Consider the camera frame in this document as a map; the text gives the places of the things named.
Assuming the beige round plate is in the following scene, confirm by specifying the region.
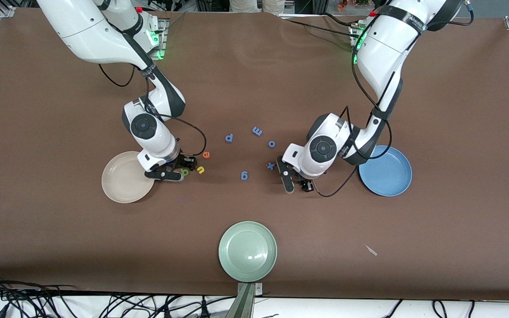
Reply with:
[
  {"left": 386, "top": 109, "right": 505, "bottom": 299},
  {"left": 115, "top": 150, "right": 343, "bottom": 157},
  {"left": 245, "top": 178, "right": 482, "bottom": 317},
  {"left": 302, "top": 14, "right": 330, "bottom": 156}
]
[{"left": 101, "top": 151, "right": 156, "bottom": 204}]

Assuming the blue round plate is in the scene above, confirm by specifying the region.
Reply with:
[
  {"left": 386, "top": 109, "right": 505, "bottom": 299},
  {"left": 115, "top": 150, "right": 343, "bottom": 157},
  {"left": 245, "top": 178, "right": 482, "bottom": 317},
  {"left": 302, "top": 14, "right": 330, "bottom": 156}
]
[{"left": 358, "top": 145, "right": 413, "bottom": 197}]

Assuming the green round plate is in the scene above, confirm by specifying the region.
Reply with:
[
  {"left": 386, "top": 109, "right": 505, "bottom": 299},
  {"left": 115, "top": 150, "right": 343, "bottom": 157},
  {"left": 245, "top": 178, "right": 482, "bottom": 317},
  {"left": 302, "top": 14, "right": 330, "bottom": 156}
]
[{"left": 218, "top": 221, "right": 278, "bottom": 283}]

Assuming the person in beige trousers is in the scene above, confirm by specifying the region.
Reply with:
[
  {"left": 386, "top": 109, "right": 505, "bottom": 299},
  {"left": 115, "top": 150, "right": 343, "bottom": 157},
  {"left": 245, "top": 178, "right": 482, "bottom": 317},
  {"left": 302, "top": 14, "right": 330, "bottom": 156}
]
[{"left": 229, "top": 0, "right": 287, "bottom": 13}]

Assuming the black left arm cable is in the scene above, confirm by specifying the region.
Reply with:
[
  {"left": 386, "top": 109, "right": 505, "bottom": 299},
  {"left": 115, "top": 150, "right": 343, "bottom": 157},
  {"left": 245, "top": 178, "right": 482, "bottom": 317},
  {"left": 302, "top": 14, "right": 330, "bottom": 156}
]
[{"left": 313, "top": 0, "right": 476, "bottom": 198}]

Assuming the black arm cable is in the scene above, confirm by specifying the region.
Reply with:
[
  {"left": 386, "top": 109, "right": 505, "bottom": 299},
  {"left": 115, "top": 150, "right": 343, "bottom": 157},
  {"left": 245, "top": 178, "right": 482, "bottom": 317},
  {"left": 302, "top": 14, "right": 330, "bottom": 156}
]
[
  {"left": 313, "top": 0, "right": 476, "bottom": 198},
  {"left": 99, "top": 62, "right": 208, "bottom": 156}
]

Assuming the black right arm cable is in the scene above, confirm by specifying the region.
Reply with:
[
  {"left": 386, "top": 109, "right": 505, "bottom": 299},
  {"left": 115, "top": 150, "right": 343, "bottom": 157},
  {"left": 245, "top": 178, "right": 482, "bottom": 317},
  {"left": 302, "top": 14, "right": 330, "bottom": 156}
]
[{"left": 99, "top": 62, "right": 208, "bottom": 156}]

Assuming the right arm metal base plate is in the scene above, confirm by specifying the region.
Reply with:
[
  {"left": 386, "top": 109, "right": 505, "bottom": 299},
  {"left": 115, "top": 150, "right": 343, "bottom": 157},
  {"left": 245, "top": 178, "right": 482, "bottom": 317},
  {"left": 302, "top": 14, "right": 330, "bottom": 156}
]
[{"left": 146, "top": 18, "right": 169, "bottom": 61}]

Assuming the metal camera post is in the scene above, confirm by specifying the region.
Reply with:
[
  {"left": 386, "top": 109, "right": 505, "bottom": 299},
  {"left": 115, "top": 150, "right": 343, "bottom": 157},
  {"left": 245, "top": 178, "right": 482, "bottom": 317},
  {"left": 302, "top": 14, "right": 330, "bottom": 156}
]
[{"left": 224, "top": 283, "right": 264, "bottom": 318}]

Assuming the black cable on tabletop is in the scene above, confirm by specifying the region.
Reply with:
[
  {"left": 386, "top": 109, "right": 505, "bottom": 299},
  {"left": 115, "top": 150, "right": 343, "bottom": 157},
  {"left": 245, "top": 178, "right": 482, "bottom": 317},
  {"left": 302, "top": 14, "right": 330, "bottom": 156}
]
[{"left": 281, "top": 15, "right": 357, "bottom": 39}]

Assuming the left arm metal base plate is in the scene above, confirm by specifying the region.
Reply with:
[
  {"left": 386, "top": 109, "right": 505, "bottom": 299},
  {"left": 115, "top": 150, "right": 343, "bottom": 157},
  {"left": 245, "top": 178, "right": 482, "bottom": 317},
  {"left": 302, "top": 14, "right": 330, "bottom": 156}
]
[{"left": 348, "top": 22, "right": 370, "bottom": 64}]

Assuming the black floor cable tangle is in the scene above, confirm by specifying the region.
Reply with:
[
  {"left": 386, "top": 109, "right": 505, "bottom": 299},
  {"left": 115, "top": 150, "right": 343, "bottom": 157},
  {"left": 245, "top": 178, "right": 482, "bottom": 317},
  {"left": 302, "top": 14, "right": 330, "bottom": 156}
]
[{"left": 0, "top": 270, "right": 237, "bottom": 318}]

